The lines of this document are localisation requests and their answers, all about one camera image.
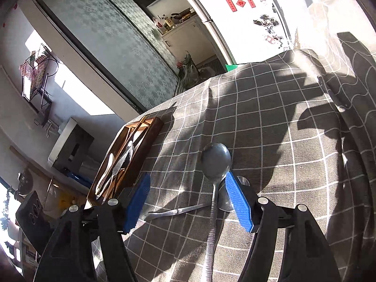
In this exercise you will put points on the metal fork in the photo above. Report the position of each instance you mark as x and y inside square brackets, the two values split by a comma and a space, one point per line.
[124, 156]

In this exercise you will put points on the group of condiment bottles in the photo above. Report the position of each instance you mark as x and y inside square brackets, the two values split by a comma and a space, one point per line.
[165, 22]

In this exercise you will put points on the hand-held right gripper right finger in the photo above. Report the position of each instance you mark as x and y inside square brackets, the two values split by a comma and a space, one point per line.
[239, 202]

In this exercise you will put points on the white kitchen cabinet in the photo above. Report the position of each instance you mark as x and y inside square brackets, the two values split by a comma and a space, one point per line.
[188, 41]

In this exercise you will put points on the dark wok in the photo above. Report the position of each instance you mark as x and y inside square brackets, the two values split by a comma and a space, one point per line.
[182, 13]

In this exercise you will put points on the yellow bag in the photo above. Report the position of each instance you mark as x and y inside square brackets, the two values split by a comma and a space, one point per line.
[63, 201]

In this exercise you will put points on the green plastic item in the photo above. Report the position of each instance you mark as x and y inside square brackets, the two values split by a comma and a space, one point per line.
[231, 67]

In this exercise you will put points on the dark round object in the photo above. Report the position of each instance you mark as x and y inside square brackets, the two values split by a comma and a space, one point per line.
[25, 182]

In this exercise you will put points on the red square magnet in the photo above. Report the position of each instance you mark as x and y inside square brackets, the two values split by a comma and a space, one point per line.
[241, 3]

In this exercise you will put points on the white ceramic spoon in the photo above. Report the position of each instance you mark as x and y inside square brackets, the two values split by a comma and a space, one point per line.
[108, 167]

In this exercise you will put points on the blue plastic item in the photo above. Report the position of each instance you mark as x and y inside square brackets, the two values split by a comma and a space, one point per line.
[77, 177]

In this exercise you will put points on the grey side cabinet white top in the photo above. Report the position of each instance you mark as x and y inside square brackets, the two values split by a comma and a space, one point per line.
[73, 144]

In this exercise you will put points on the patterned glass sliding door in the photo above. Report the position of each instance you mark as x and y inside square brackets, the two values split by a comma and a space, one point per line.
[111, 41]

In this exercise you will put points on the grey checked tablecloth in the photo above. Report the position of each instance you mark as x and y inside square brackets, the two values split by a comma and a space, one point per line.
[279, 138]

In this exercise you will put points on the metal table knife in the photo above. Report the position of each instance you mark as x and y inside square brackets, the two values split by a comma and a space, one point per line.
[179, 211]

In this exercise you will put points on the dark wooden tray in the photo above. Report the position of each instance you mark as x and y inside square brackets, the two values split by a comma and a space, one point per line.
[141, 152]

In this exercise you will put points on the group of picture magnets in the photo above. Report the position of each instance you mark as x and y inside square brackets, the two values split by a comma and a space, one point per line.
[268, 26]

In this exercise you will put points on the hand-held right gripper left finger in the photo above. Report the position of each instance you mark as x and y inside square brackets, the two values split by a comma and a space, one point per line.
[138, 202]

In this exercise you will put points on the large metal spoon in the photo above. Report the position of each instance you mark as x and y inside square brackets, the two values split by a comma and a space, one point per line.
[216, 161]

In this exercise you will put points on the plastic bags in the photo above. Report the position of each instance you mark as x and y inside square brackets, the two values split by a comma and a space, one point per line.
[188, 72]

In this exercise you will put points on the white refrigerator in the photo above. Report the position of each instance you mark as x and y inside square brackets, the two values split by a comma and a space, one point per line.
[235, 29]

